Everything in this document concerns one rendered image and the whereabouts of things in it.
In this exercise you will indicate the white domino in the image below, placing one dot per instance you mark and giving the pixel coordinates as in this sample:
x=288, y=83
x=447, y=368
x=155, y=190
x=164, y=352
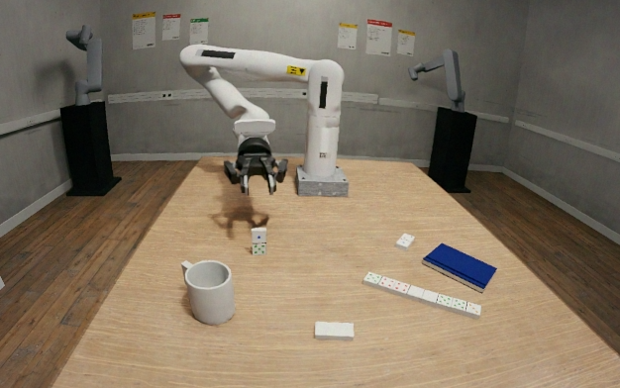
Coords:
x=407, y=291
x=379, y=282
x=334, y=331
x=404, y=242
x=465, y=308
x=259, y=241
x=437, y=300

